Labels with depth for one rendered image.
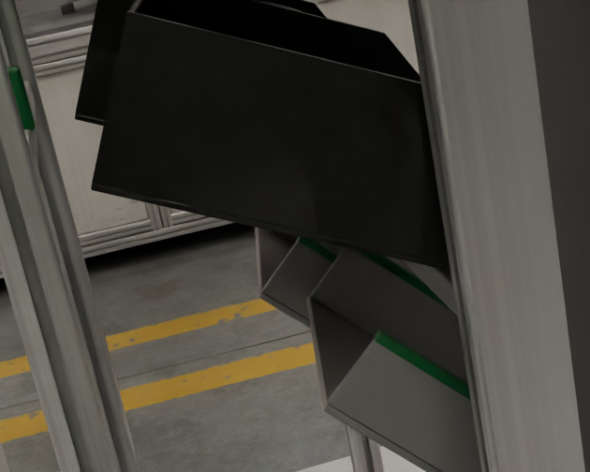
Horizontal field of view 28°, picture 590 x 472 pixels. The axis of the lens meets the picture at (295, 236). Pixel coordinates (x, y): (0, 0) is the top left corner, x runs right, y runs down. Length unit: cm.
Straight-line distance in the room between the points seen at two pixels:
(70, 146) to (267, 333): 116
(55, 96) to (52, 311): 386
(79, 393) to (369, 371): 13
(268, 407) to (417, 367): 264
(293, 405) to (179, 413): 32
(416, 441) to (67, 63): 377
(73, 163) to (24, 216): 391
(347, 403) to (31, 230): 17
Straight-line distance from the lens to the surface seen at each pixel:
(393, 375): 52
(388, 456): 112
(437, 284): 52
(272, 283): 66
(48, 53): 425
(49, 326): 45
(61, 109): 430
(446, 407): 53
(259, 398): 321
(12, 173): 42
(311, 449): 292
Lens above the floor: 143
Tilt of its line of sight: 19 degrees down
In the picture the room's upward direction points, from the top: 11 degrees counter-clockwise
